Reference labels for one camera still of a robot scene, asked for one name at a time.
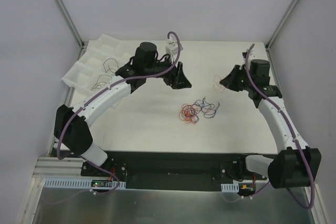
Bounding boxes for coloured wire bundle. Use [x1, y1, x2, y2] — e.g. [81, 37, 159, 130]
[178, 97, 221, 125]

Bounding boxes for black wire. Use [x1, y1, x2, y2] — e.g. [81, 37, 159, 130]
[90, 74, 116, 91]

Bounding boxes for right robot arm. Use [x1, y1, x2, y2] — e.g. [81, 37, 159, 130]
[220, 59, 321, 189]

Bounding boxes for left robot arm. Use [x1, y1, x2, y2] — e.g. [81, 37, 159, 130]
[54, 39, 192, 176]

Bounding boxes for white foam compartment tray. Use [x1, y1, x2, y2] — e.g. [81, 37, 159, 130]
[62, 34, 135, 96]

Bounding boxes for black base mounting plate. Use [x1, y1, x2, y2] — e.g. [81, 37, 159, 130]
[80, 151, 266, 191]

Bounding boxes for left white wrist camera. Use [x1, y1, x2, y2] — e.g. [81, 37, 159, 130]
[164, 38, 183, 64]

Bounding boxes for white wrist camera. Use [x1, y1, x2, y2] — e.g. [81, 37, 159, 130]
[164, 38, 183, 64]
[242, 48, 256, 59]

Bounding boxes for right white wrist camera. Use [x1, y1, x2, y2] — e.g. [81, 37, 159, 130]
[242, 48, 256, 59]

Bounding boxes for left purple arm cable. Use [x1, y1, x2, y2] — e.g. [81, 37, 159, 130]
[56, 31, 182, 161]

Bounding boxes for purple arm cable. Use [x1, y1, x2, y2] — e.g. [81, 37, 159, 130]
[56, 31, 182, 161]
[244, 43, 316, 209]

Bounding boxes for right white cable duct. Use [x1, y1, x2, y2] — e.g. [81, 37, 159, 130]
[220, 183, 239, 193]

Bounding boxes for white cable duct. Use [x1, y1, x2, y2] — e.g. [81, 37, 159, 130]
[44, 178, 126, 190]
[220, 183, 239, 193]

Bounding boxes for right aluminium corner post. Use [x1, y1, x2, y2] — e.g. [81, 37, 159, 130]
[265, 0, 301, 51]

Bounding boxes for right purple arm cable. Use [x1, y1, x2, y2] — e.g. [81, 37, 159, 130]
[244, 43, 316, 209]

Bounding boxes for left white cable duct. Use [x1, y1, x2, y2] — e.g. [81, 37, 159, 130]
[44, 178, 126, 190]

